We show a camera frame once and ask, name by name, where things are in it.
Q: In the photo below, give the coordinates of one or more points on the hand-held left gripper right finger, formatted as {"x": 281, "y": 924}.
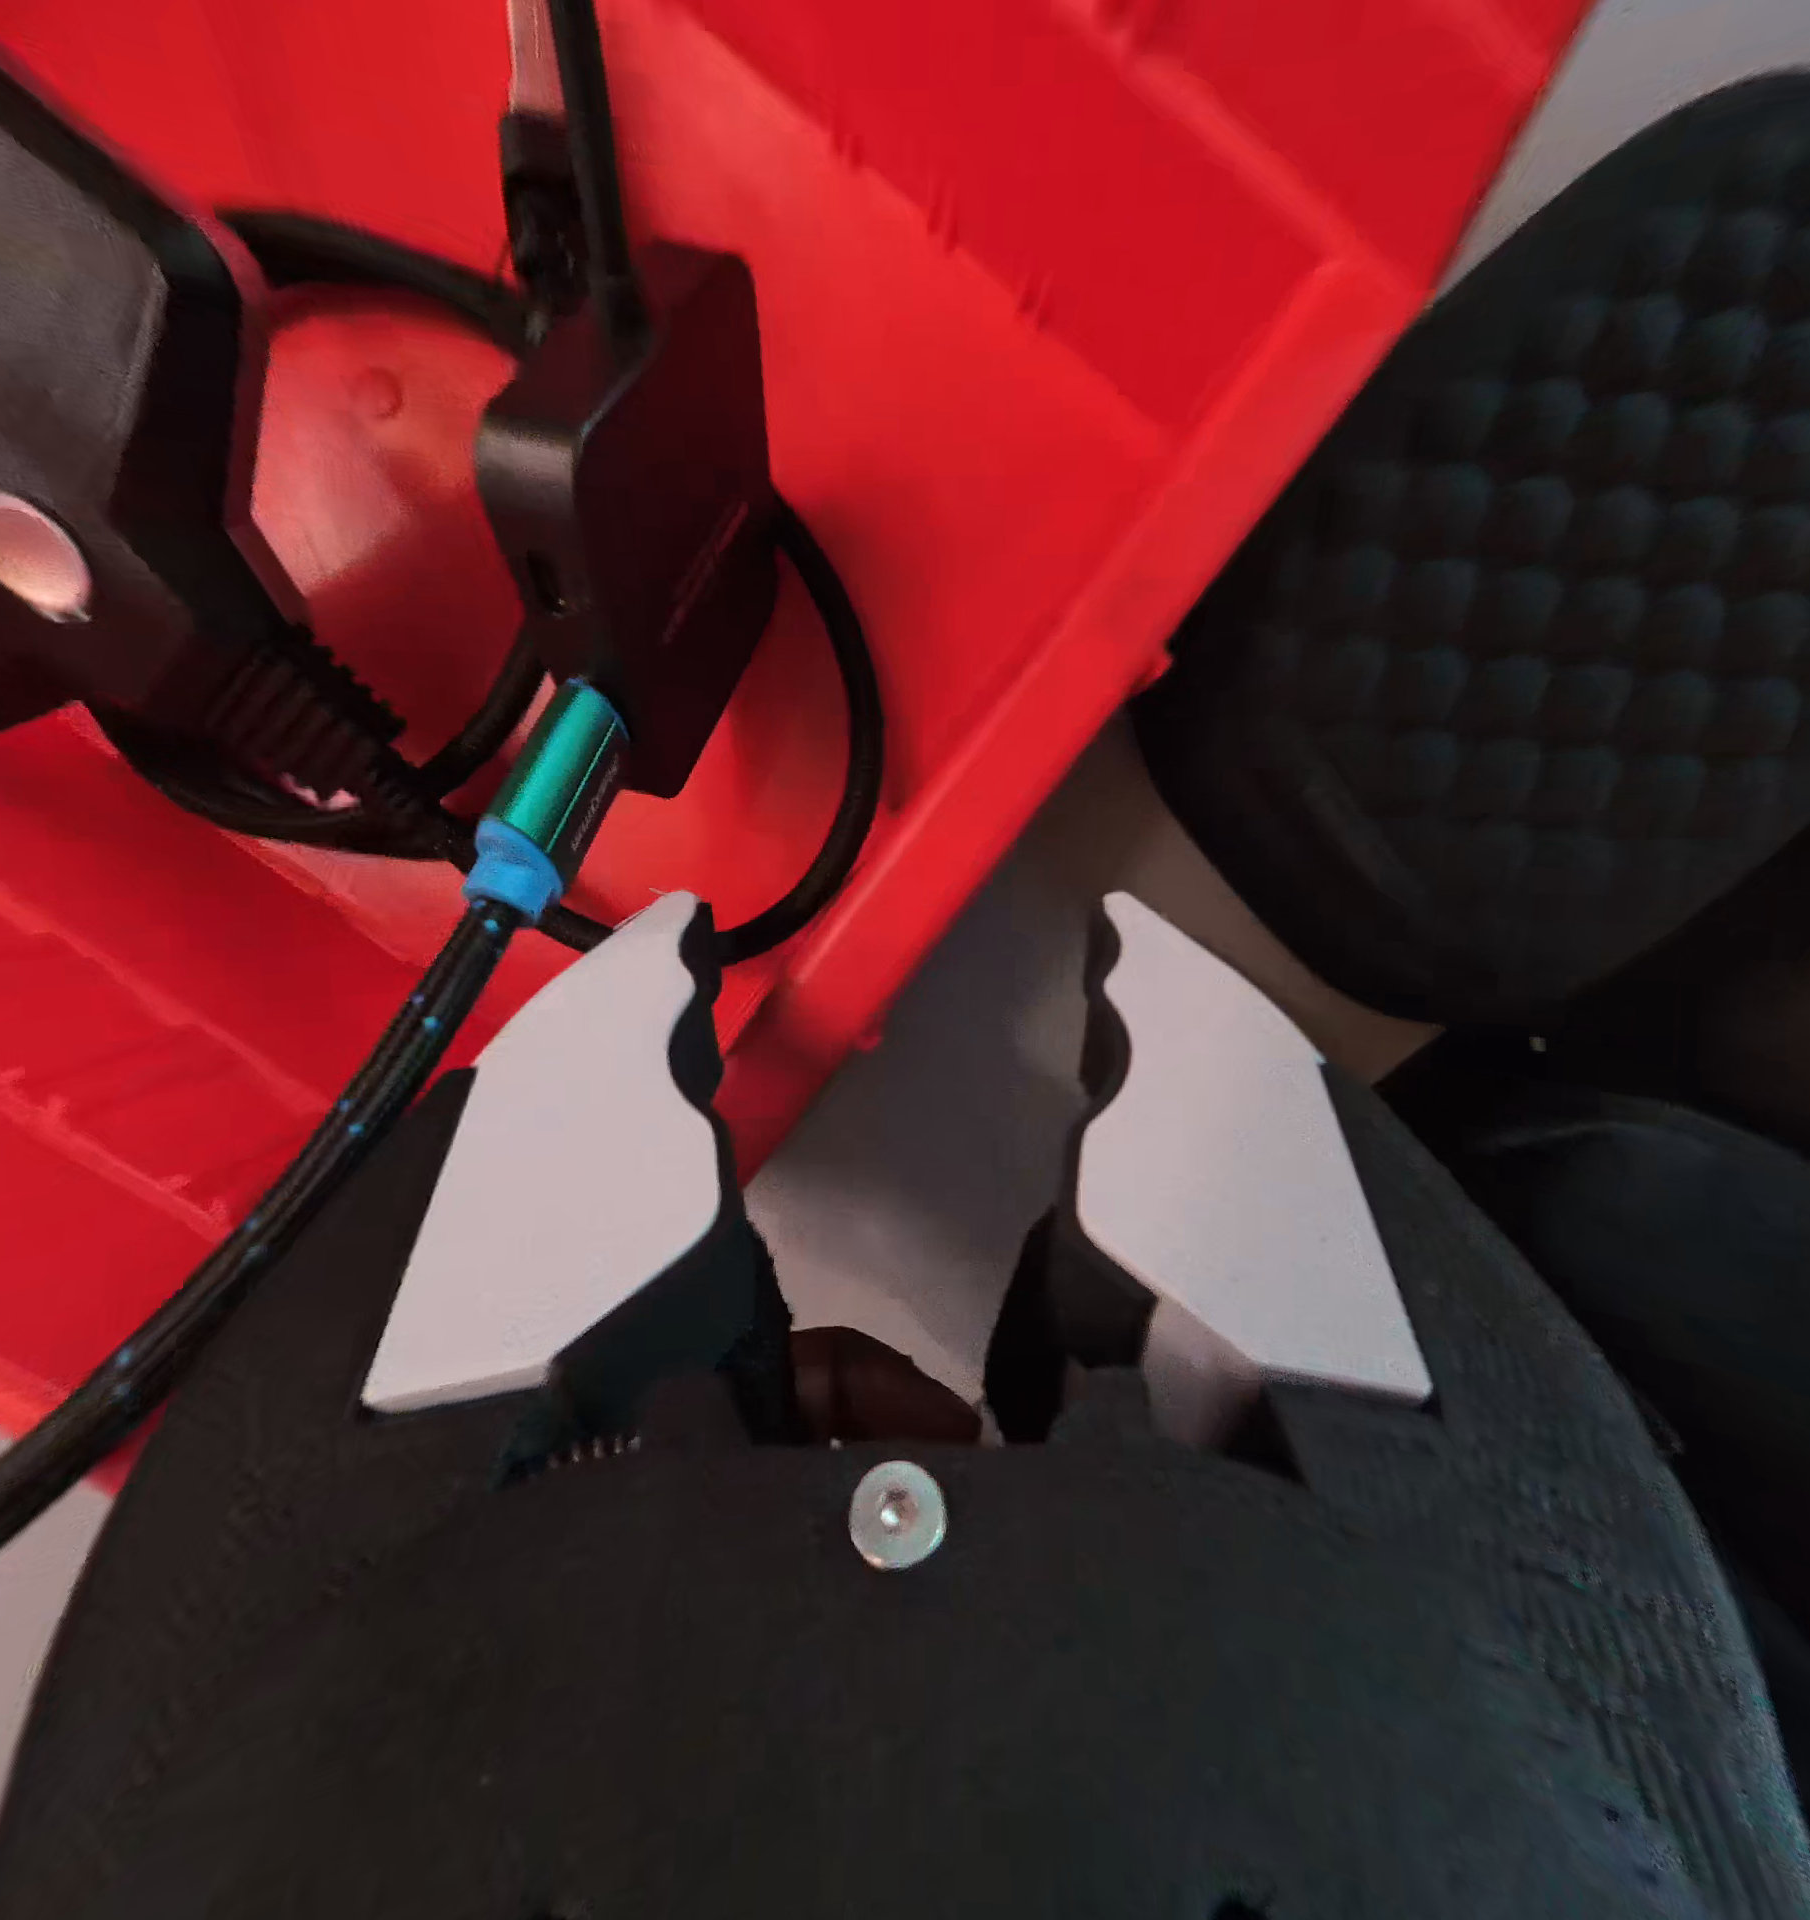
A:
{"x": 1234, "y": 1201}

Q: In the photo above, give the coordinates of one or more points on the black bumpy foam pad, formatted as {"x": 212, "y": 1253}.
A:
{"x": 1519, "y": 570}

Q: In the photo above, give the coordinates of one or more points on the wide black HDMI switch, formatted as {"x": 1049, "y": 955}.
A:
{"x": 80, "y": 375}

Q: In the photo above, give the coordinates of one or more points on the square black HDMI hub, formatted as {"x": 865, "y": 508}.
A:
{"x": 664, "y": 495}

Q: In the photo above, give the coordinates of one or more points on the red plastic bin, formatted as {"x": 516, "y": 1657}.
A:
{"x": 995, "y": 375}

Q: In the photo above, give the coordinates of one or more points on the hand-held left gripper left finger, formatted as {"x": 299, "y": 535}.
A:
{"x": 560, "y": 1184}

